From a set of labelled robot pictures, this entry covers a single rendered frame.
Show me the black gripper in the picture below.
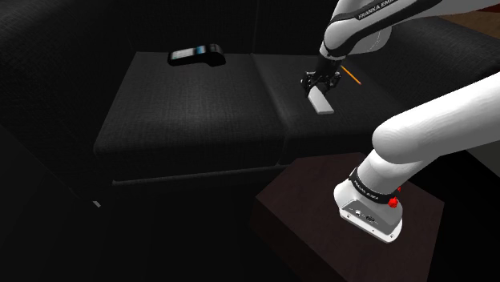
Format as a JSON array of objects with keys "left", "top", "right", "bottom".
[{"left": 300, "top": 54, "right": 343, "bottom": 99}]

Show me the white flat remote control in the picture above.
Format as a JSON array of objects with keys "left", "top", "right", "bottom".
[{"left": 306, "top": 86, "right": 335, "bottom": 115}]

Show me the orange pencil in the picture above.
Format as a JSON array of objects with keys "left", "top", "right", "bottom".
[{"left": 340, "top": 65, "right": 362, "bottom": 86}]

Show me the black card payment terminal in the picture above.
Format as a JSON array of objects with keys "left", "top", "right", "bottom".
[{"left": 167, "top": 43, "right": 227, "bottom": 67}]

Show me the black fabric sofa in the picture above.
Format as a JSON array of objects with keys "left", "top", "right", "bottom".
[{"left": 0, "top": 0, "right": 500, "bottom": 204}]

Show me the dark brown robot stand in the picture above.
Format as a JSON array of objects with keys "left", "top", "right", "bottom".
[{"left": 250, "top": 151, "right": 446, "bottom": 282}]

